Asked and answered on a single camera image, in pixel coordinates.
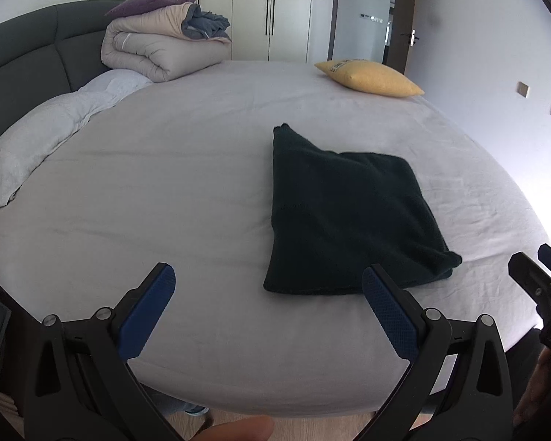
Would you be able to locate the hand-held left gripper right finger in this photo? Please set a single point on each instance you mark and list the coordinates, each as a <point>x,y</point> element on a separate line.
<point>390,312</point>

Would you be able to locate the brown wooden door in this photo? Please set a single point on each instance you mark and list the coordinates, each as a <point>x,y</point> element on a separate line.
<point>402,9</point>

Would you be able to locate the bed with light grey sheet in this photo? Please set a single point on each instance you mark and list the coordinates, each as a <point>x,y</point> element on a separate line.
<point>165,216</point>

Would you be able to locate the beige folded duvet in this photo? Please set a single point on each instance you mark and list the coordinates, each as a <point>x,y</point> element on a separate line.
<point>156,50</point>

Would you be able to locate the brown wooden door frame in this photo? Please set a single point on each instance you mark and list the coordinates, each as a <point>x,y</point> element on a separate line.
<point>334,9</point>

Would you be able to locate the yellow pillow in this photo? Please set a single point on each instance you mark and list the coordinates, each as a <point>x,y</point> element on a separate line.
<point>372,78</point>

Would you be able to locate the white crumpled pillow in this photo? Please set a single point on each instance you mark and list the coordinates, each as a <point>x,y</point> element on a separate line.
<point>41,133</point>

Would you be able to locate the dark grey padded headboard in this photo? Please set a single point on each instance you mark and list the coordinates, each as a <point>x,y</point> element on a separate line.
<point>23,55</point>

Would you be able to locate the dark green knitted garment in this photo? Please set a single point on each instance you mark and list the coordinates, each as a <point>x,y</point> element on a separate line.
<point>349,206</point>

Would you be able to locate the person's left hand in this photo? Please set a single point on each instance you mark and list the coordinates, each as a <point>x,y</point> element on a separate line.
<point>243,429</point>

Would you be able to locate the person's right hand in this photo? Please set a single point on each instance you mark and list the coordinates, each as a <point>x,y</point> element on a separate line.
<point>535,390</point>

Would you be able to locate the cream wardrobe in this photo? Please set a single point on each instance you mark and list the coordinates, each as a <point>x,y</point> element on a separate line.
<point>248,9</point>

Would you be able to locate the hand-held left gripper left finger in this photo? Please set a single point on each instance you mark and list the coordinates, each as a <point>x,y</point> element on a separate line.
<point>147,312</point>

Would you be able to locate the grey blue folded blanket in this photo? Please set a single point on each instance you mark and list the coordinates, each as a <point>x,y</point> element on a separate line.
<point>206,23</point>

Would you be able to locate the purple pillow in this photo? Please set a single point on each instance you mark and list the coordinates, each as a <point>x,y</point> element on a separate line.
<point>147,5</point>

